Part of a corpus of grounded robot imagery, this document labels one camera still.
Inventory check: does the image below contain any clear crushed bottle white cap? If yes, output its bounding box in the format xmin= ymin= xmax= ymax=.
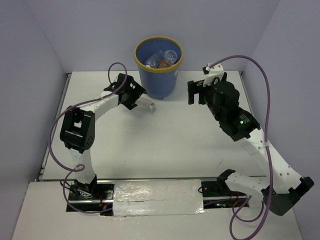
xmin=144 ymin=50 xmax=165 ymax=69

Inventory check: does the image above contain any orange label long bottle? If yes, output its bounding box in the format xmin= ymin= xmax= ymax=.
xmin=157 ymin=59 xmax=174 ymax=69

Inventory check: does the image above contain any blue label clear bottle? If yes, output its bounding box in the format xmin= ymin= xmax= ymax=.
xmin=163 ymin=49 xmax=178 ymax=65

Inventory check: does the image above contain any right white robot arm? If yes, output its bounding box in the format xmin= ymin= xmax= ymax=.
xmin=187 ymin=63 xmax=314 ymax=216

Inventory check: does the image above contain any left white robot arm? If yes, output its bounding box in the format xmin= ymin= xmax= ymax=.
xmin=59 ymin=73 xmax=146 ymax=200

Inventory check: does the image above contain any blue bin with yellow rim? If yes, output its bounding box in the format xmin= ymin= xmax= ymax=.
xmin=134 ymin=36 xmax=184 ymax=100

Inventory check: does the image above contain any silver foil sheet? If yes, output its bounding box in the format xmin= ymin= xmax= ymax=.
xmin=112 ymin=179 xmax=205 ymax=217

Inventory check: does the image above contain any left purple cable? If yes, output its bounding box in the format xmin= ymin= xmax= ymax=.
xmin=49 ymin=62 xmax=129 ymax=216

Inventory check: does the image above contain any black metal base rail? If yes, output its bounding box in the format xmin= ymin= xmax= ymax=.
xmin=66 ymin=180 xmax=247 ymax=212

